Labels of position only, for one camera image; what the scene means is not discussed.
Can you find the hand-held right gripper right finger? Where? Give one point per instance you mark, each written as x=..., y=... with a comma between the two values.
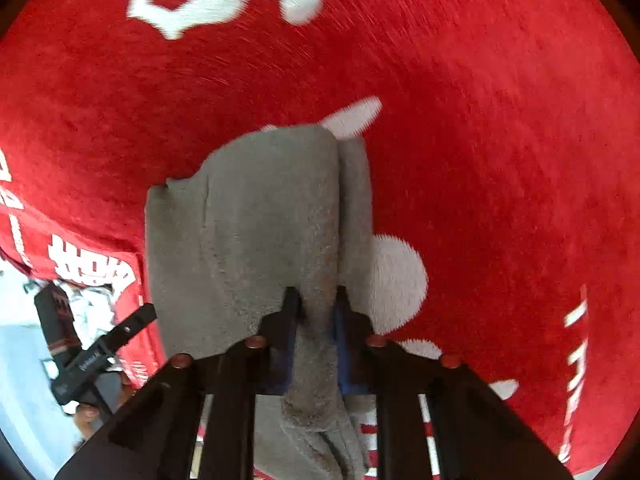
x=341, y=355

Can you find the red printed blanket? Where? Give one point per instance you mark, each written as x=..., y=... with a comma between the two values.
x=450, y=110

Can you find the person's left hand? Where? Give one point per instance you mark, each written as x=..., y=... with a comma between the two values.
x=86, y=417

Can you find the grey sock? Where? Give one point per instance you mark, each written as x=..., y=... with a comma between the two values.
x=260, y=220

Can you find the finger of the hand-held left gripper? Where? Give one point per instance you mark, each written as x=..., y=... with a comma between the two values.
x=131, y=326

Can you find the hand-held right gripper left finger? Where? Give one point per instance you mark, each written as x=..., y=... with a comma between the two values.
x=292, y=355

